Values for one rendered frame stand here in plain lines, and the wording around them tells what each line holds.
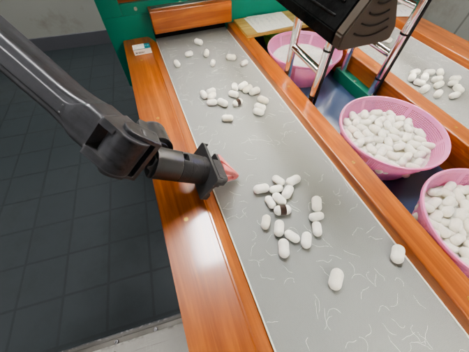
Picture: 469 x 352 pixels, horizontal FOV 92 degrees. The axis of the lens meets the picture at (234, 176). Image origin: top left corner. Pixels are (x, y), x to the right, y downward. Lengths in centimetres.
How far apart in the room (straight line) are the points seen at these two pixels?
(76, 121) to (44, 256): 123
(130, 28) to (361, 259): 103
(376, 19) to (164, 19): 78
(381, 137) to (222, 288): 55
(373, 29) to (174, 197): 42
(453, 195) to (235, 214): 49
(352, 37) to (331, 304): 40
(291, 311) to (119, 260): 104
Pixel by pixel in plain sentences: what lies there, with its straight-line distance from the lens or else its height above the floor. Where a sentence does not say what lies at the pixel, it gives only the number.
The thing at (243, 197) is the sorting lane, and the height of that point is 74.
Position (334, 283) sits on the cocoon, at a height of 76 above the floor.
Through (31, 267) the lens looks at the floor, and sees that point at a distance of 158.
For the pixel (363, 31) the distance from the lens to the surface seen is 35.
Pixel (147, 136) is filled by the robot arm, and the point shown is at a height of 94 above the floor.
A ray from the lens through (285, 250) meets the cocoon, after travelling 45.
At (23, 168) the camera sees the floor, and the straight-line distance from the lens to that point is 200.
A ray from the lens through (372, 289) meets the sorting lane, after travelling 51.
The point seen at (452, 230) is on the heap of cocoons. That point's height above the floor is 74.
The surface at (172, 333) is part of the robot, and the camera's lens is 73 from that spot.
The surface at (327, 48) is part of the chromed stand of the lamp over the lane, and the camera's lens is 66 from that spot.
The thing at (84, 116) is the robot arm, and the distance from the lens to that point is 38.
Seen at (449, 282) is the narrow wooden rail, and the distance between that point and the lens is 56.
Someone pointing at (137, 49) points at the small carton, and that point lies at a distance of 96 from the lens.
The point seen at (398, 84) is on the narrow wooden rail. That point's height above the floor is 76.
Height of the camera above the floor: 118
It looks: 56 degrees down
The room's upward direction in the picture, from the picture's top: straight up
